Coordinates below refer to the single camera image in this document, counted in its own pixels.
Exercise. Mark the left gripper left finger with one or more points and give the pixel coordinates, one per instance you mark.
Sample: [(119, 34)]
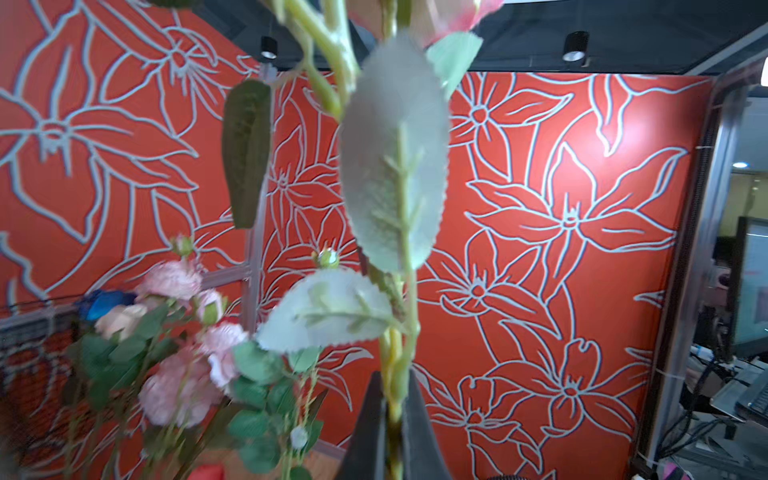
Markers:
[(365, 458)]

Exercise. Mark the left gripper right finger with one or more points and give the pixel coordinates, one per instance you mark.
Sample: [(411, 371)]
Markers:
[(423, 459)]

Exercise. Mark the large pink peony stem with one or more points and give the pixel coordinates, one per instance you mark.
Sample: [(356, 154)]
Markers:
[(218, 392)]

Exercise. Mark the pink carnation spray stem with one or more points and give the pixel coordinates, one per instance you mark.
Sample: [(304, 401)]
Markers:
[(181, 280)]

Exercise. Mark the cream peach rose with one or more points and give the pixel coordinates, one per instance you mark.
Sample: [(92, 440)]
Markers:
[(120, 322)]

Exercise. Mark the blue rose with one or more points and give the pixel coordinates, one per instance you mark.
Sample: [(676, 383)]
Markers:
[(99, 302)]

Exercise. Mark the pink peach rose stem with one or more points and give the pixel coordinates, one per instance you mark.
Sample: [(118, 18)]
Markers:
[(385, 71)]

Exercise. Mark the computer monitor outside cell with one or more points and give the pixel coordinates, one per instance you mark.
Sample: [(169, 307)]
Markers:
[(747, 293)]

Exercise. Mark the black wire wall basket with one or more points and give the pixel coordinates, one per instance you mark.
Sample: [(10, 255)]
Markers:
[(34, 371)]

